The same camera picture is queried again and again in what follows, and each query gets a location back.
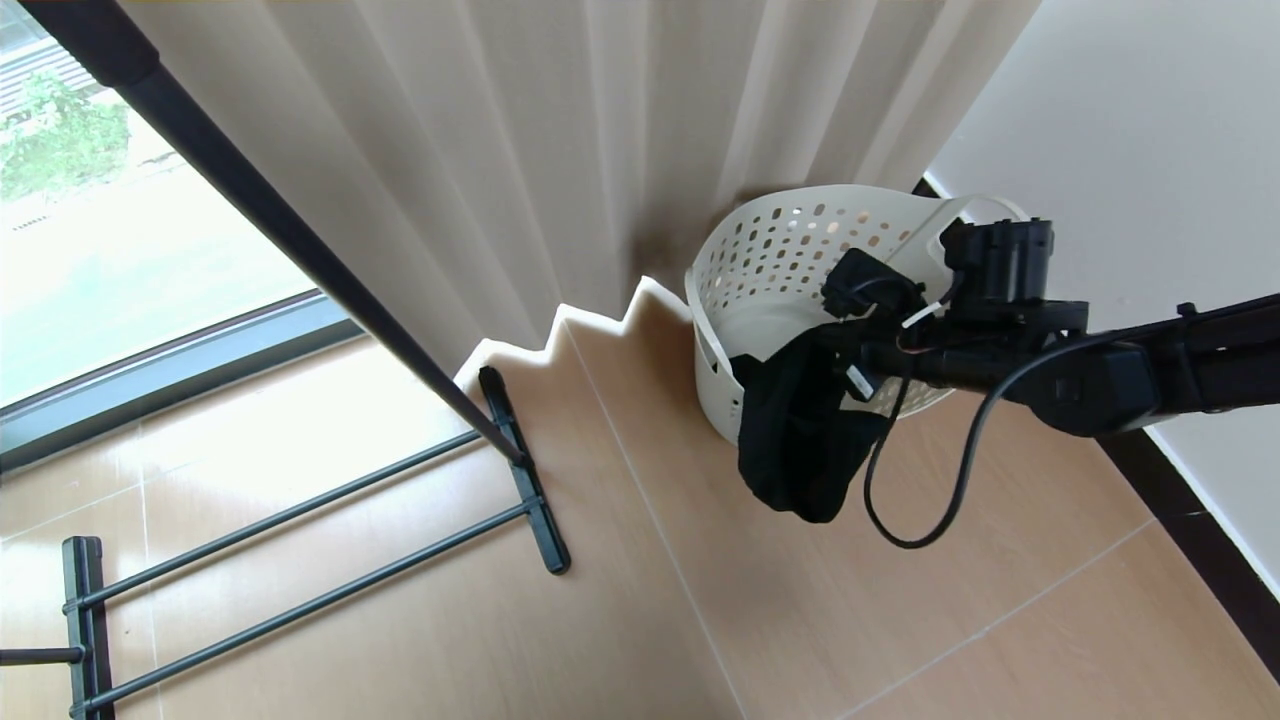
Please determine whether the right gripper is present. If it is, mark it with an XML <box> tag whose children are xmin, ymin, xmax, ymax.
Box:
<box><xmin>815</xmin><ymin>322</ymin><xmax>939</xmax><ymax>403</ymax></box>

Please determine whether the black garment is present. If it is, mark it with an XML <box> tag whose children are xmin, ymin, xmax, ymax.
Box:
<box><xmin>729</xmin><ymin>325</ymin><xmax>897</xmax><ymax>526</ymax></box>

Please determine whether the white laundry basket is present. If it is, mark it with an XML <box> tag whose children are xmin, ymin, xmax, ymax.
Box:
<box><xmin>684</xmin><ymin>184</ymin><xmax>1031</xmax><ymax>447</ymax></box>

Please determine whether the black clothes rack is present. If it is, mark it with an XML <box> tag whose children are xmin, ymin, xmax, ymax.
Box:
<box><xmin>0</xmin><ymin>0</ymin><xmax>572</xmax><ymax>720</ymax></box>

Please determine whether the beige curtain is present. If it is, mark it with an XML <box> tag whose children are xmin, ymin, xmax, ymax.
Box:
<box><xmin>120</xmin><ymin>0</ymin><xmax>1043</xmax><ymax>386</ymax></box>

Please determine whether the window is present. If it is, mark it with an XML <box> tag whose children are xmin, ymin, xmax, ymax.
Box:
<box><xmin>0</xmin><ymin>15</ymin><xmax>366</xmax><ymax>473</ymax></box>

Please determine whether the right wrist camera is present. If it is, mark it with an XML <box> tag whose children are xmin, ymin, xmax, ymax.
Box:
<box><xmin>821</xmin><ymin>247</ymin><xmax>927</xmax><ymax>321</ymax></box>

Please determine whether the black cable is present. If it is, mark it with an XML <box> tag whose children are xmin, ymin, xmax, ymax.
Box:
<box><xmin>862</xmin><ymin>335</ymin><xmax>1136</xmax><ymax>550</ymax></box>

